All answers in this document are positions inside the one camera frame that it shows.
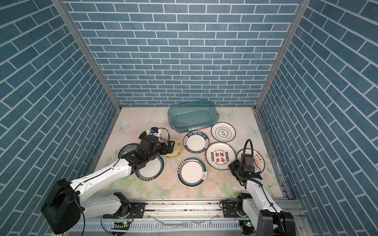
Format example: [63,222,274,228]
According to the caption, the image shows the green rim Hao Shi plate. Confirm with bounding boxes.
[183,131,210,154]

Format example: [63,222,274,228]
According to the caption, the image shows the white plate red characters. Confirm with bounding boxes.
[205,142,236,171]

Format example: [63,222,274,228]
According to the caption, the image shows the teal translucent plastic bin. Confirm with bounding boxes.
[167,100,219,133]

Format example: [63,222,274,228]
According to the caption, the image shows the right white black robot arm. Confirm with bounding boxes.
[228,153,296,236]

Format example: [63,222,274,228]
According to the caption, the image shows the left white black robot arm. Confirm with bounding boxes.
[41,135,175,235]

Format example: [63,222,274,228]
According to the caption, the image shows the yellow plate with small prints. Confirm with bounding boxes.
[163,138,183,158]

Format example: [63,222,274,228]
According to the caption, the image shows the cream plate with black patch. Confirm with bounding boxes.
[139,130,168,142]

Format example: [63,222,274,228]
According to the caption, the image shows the white plate orange striped rim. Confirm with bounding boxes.
[237,149,265,173]

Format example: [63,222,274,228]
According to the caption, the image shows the blue patterned small plate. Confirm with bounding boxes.
[118,143,139,159]

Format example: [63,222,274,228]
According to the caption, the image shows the white plate black flower outline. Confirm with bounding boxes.
[211,122,236,143]

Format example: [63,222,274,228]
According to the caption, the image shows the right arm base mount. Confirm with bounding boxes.
[218,198,261,219]

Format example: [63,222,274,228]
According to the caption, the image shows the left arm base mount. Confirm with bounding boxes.
[102,202,146,219]

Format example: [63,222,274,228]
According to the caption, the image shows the aluminium front rail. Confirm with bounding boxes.
[58,199,308,234]

